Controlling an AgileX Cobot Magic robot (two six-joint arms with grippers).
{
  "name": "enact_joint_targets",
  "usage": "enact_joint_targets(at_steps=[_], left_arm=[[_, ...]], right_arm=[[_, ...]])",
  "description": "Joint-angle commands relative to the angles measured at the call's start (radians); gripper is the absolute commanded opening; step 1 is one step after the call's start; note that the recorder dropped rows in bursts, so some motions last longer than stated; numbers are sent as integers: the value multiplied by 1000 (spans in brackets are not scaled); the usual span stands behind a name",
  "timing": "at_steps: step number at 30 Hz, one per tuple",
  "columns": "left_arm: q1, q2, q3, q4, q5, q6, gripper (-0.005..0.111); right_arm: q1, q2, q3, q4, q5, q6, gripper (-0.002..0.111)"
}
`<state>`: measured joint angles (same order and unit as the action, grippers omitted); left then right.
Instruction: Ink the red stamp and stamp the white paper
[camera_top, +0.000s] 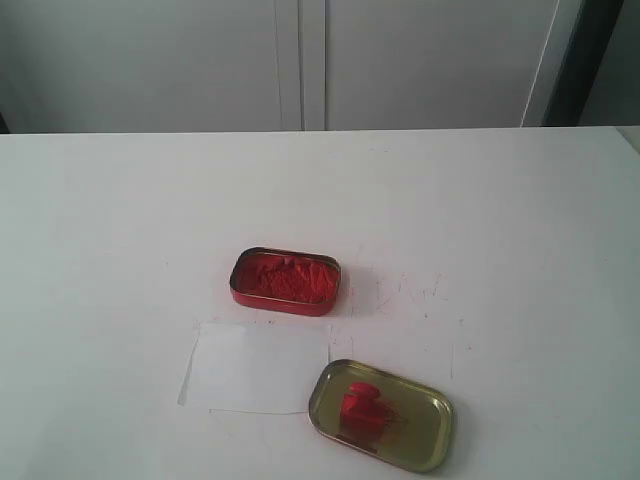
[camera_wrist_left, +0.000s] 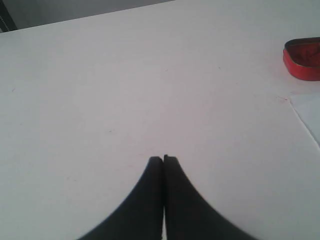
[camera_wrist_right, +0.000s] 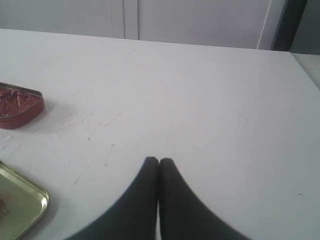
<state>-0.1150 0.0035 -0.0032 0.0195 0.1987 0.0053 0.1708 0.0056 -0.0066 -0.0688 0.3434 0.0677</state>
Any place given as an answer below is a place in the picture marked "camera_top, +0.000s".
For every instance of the white paper sheet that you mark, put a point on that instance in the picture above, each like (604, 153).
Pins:
(257, 369)

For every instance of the white cabinet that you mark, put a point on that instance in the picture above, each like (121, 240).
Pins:
(182, 66)

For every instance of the gold tin lid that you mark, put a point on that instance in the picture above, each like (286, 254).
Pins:
(419, 419)

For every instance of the red rubber stamp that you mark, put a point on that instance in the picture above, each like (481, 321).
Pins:
(360, 409)

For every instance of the dark vertical post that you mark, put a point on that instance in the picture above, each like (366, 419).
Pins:
(598, 81)

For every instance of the red ink pad tin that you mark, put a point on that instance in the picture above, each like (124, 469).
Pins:
(286, 281)

